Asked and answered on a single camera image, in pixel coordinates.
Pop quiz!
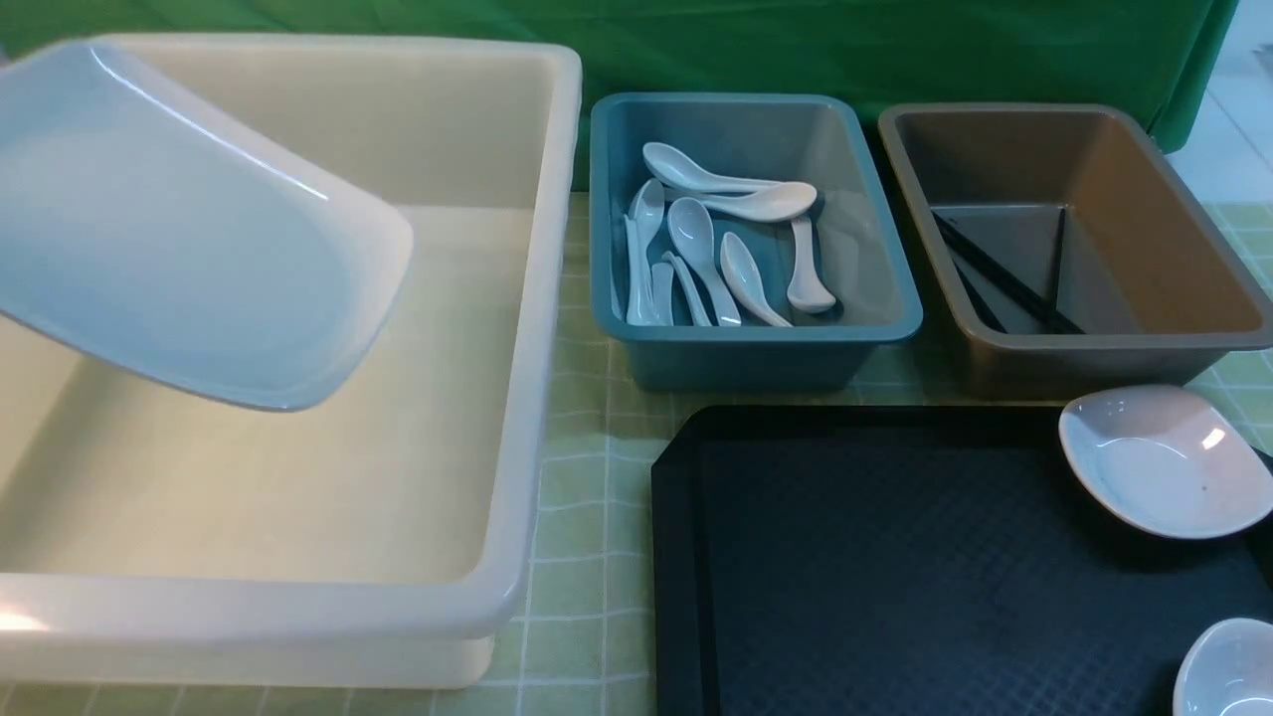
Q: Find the green checkered tablecloth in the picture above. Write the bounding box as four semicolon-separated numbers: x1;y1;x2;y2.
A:
0;194;1273;716

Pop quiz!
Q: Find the teal plastic bin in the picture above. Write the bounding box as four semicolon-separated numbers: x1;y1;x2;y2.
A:
589;93;923;392

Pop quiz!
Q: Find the black chopstick in bin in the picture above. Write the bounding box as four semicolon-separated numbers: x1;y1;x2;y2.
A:
933;211;1085;335

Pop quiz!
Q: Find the large white square plate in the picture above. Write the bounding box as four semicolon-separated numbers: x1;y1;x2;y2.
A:
1;39;414;412

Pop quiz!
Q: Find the white spoon right upright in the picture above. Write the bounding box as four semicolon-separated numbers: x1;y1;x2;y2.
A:
787;217;836;313

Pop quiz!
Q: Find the large white plastic tub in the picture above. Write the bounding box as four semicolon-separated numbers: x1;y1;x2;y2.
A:
3;33;583;688

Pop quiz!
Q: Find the white spoon middle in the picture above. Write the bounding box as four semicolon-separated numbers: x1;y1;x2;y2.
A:
667;197;742;329

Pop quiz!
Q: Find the black serving tray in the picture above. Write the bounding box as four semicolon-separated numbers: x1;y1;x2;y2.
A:
651;405;1272;715

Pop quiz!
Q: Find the white small dish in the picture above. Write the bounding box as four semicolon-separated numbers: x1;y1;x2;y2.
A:
1172;618;1272;715
1058;383;1272;540

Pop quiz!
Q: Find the white spoon left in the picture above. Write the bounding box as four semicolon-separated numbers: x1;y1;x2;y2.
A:
625;178;665;326

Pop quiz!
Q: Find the green backdrop cloth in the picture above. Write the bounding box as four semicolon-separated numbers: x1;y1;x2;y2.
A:
1;1;1237;152

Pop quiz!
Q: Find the white spoon top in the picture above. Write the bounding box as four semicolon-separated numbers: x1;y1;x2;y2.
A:
642;141;782;194

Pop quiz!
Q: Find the white ceramic spoon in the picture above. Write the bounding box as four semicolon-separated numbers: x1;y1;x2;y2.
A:
721;231;793;329

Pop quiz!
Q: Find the white spoon small handle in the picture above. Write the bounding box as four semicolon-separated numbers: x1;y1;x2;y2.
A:
662;251;713;326

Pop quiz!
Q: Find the brown plastic bin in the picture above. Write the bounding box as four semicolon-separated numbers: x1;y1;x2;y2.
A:
877;101;1270;400

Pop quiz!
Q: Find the black chopstick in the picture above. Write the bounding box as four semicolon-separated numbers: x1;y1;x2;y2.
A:
1046;205;1067;325
933;211;1085;335

